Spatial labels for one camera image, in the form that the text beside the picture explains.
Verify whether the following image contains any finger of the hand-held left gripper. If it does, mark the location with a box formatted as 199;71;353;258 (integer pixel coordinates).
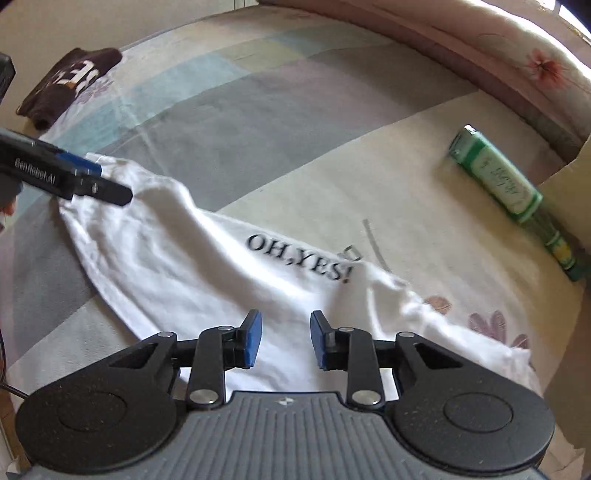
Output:
54;152;134;208

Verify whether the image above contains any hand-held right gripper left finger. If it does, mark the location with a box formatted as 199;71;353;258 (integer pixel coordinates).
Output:
109;309;264;412

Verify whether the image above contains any brown lettered garment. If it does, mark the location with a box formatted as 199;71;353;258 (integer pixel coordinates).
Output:
16;47;123;131

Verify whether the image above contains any folded pink floral quilt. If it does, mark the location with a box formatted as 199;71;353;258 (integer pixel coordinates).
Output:
257;0;591;154

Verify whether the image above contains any floral beige pillow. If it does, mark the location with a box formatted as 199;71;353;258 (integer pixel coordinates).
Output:
537;136;591;457

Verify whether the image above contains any white long-sleeved shirt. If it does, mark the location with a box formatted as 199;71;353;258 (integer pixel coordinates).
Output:
57;152;542;403

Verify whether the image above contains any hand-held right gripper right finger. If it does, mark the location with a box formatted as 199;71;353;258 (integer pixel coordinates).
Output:
310;309;465;411

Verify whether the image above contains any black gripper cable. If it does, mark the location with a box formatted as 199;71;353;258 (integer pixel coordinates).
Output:
0;330;29;398

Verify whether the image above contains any green glass bottle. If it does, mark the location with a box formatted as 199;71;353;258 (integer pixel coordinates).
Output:
446;124;585;282

